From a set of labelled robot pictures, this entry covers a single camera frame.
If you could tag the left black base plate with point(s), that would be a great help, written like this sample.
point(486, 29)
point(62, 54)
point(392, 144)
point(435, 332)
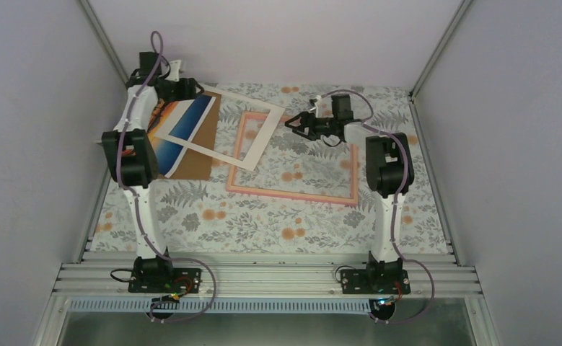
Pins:
point(176, 280)

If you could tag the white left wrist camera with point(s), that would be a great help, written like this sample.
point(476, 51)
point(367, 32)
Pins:
point(174, 70)

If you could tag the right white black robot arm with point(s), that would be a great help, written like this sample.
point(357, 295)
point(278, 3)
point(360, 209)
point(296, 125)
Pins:
point(389, 174)

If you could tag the grey slotted cable duct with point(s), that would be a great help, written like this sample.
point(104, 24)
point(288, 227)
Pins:
point(224, 305)

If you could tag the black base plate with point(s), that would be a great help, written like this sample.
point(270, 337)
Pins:
point(358, 282)
point(176, 280)

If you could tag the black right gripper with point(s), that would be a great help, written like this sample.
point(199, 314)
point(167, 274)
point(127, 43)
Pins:
point(303, 114)

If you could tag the white paper mat border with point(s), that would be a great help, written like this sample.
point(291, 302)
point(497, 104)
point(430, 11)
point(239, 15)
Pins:
point(259, 144)

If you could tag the floral patterned table mat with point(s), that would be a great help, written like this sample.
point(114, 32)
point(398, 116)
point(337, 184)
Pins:
point(203, 216)

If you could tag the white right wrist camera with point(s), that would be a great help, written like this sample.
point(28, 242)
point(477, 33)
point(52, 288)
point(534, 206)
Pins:
point(315, 105)

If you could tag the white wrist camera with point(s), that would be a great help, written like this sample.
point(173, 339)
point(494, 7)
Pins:
point(315, 105)
point(174, 70)

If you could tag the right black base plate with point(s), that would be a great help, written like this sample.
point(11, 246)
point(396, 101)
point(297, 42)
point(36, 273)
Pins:
point(358, 282)

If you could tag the sunset photo print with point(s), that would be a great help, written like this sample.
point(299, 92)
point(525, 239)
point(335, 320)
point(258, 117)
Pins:
point(192, 120)

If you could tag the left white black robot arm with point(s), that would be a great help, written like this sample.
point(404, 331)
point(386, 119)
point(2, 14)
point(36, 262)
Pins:
point(133, 165)

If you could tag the aluminium mounting rail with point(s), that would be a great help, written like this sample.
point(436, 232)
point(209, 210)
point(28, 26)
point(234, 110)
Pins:
point(248, 275)

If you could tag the pink wooden picture frame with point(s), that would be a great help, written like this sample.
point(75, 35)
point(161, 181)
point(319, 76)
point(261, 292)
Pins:
point(290, 196)

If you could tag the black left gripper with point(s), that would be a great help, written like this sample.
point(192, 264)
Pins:
point(187, 88)

